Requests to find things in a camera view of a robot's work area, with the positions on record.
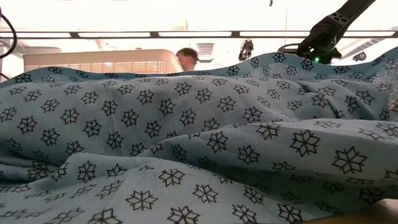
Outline teal star-patterned cloth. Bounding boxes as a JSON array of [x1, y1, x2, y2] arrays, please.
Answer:
[[0, 46, 398, 224]]

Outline dark background tripod device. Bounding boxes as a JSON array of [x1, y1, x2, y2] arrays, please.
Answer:
[[238, 39, 254, 62]]

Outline white slatted vent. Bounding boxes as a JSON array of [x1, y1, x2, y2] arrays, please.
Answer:
[[196, 42, 215, 63]]

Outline person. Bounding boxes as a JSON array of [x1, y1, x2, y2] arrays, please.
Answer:
[[175, 47, 200, 72]]

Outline white plastic basket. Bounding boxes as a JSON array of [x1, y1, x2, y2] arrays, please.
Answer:
[[23, 49, 183, 75]]

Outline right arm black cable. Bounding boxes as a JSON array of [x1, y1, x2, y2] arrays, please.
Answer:
[[276, 43, 301, 54]]

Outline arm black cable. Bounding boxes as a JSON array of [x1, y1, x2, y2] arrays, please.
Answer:
[[0, 7, 18, 80], [276, 43, 301, 54]]

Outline black horizontal background rail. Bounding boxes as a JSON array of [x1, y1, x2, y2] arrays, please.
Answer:
[[0, 30, 398, 40]]

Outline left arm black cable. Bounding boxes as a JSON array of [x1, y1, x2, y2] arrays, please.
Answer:
[[0, 7, 18, 80]]

